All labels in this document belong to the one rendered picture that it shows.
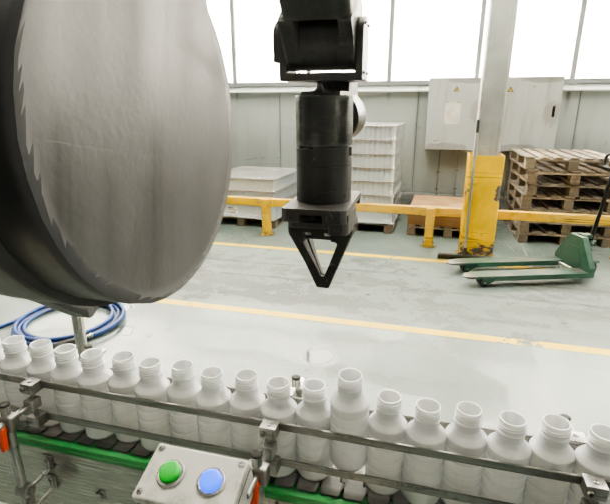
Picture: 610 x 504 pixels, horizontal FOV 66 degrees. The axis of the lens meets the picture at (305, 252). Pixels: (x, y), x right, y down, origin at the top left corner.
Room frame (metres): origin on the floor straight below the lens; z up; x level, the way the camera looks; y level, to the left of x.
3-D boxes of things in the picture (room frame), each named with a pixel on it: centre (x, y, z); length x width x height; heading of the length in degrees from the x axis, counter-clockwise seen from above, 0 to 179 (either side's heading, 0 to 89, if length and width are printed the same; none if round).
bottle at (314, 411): (0.64, -0.02, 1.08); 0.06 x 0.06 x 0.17
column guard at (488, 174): (4.90, -1.87, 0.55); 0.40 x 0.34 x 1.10; 75
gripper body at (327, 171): (0.49, -0.02, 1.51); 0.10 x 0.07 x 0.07; 166
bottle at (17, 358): (0.79, 0.55, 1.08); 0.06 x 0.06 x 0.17
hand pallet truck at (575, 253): (4.26, -2.15, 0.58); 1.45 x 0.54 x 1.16; 95
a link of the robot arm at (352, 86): (0.52, -0.03, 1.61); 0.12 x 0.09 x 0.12; 165
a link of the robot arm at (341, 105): (0.49, -0.02, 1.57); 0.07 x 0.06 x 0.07; 165
